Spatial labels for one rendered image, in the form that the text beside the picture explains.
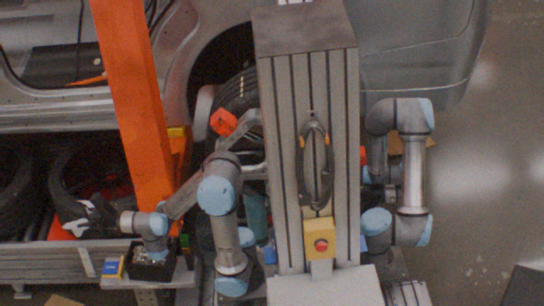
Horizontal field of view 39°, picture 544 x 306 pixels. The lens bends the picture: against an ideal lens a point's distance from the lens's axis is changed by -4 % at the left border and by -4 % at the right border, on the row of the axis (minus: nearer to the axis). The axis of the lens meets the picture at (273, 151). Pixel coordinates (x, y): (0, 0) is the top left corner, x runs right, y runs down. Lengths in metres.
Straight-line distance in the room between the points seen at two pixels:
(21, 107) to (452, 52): 2.08
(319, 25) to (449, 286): 2.27
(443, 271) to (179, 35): 1.77
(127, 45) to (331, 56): 1.21
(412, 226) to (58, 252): 1.85
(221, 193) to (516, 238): 2.24
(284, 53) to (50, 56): 2.74
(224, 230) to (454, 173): 2.30
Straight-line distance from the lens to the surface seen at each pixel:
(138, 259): 3.53
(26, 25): 4.69
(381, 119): 2.84
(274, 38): 2.01
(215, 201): 2.47
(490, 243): 4.29
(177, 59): 3.65
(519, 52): 5.76
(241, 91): 3.35
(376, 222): 2.88
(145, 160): 3.34
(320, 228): 2.28
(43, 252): 4.00
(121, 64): 3.06
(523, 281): 3.68
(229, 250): 2.66
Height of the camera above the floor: 3.09
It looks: 40 degrees down
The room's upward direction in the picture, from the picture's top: 6 degrees counter-clockwise
